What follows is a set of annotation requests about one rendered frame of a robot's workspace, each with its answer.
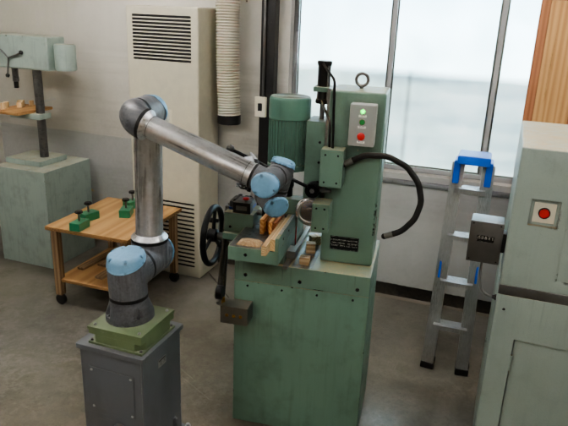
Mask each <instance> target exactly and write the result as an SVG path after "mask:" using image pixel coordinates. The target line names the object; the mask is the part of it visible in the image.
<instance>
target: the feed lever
mask: <svg viewBox="0 0 568 426"><path fill-rule="evenodd" d="M227 150H229V151H231V152H234V153H236V154H238V155H240V156H242V157H245V156H247V155H245V154H244V153H242V152H240V151H238V150H235V148H234V146H233V145H228V146H227ZM292 181H293V182H295V183H297V184H299V185H301V186H303V187H305V193H306V195H307V196H308V197H309V198H315V197H317V196H318V195H319V193H320V192H321V193H331V192H332V190H331V189H327V188H321V187H320V186H319V183H318V182H315V181H312V182H310V183H309V184H308V185H307V184H305V183H302V182H300V181H298V180H297V179H295V178H292Z"/></svg>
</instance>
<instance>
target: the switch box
mask: <svg viewBox="0 0 568 426"><path fill-rule="evenodd" d="M362 109H364V110H365V111H366V112H365V114H361V112H360V111H361V110H362ZM377 114H378V104H374V103H362V102H353V103H352V104H351V106H350V118H349V130H348V141H347V144H348V145H353V146H363V147H374V142H375V133H376V123H377ZM358 115H367V117H358ZM360 119H364V120H365V124H364V125H360V124H359V120H360ZM358 126H365V127H366V128H358ZM359 133H363V134H364V135H365V138H364V140H358V138H357V135H358V134H359ZM357 141H364V144H359V143H357Z"/></svg>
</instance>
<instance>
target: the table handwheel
mask: <svg viewBox="0 0 568 426"><path fill-rule="evenodd" d="M216 212H217V213H218V216H219V224H220V227H219V230H218V229H216ZM212 214H213V220H212V228H209V229H208V226H209V222H210V218H211V216H212ZM223 223H224V212H223V209H222V208H221V207H220V206H219V205H218V204H214V205H212V206H211V207H210V208H209V209H208V210H207V212H206V214H205V217H204V220H203V223H202V227H201V232H200V239H199V250H200V256H201V259H202V261H203V263H204V264H205V265H206V266H212V265H214V264H215V263H216V261H217V260H218V259H219V256H220V254H221V241H222V230H223ZM206 239H207V242H206ZM211 242H216V245H217V246H216V251H215V253H214V255H213V257H212V258H211V260H208V257H207V253H206V250H207V249H208V247H209V245H210V243H211Z"/></svg>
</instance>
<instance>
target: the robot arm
mask: <svg viewBox="0 0 568 426"><path fill-rule="evenodd" d="M167 114H168V109H167V104H166V103H165V102H164V101H163V100H162V99H161V98H160V97H159V96H156V95H143V96H139V97H135V98H132V99H129V100H127V101H125V102H124V103H123V104H122V106H121V108H120V110H119V119H120V123H121V124H122V126H123V128H124V129H125V130H126V131H127V132H128V133H129V134H131V135H132V136H133V137H134V197H135V232H134V233H133V234H132V235H131V245H128V246H127V247H124V246H122V247H119V248H115V249H114V250H112V251H111V252H110V253H109V254H108V255H107V257H106V273H107V283H108V292H109V303H108V305H107V308H106V322H107V323H108V324H109V325H113V326H116V327H122V328H129V327H135V326H139V325H143V324H145V323H147V322H149V321H150V320H152V319H153V317H154V316H155V309H154V306H153V304H152V302H151V300H150V298H149V295H148V282H149V281H150V280H151V279H153V278H154V277H155V276H157V275H158V274H159V273H160V272H162V271H163V270H165V269H166V268H167V267H168V266H169V265H170V264H171V262H172V260H173V258H174V253H175V250H174V246H173V244H172V241H171V240H170V239H169V238H168V234H167V233H166V232H164V231H163V166H162V146H164V147H166V148H168V149H169V150H173V151H175V152H177V153H178V154H180V155H182V156H185V157H187V158H189V159H191V160H193V161H196V162H198V163H199V164H201V165H203V166H205V167H208V168H210V169H212V170H214V171H216V172H219V173H220V174H222V175H224V176H227V177H229V178H231V179H233V180H235V181H237V182H239V183H237V185H236V186H235V187H239V188H240V189H245V190H247V191H248V192H251V195H252V197H253V198H254V200H255V201H256V202H257V203H258V204H259V206H260V207H261V208H262V209H263V210H264V213H265V214H267V215H268V216H270V217H279V216H282V215H284V214H285V213H286V212H287V209H288V206H289V204H288V200H287V193H288V189H289V187H290V184H291V181H292V175H293V173H294V171H295V166H296V165H295V163H294V162H293V161H291V160H289V159H287V158H285V157H281V156H273V157H272V160H271V163H270V166H269V167H264V166H262V165H260V163H259V160H258V159H257V158H256V156H255V155H254V154H253V153H252V152H249V154H250V156H245V157H241V156H239V155H237V154H235V153H233V152H231V151H229V150H226V149H224V148H222V147H220V146H219V145H215V144H213V143H211V142H210V141H208V140H206V139H202V138H200V137H199V136H197V135H195V134H192V133H190V132H188V131H186V130H184V129H182V128H179V127H178V126H175V125H173V124H171V123H169V122H167V121H165V120H166V118H167Z"/></svg>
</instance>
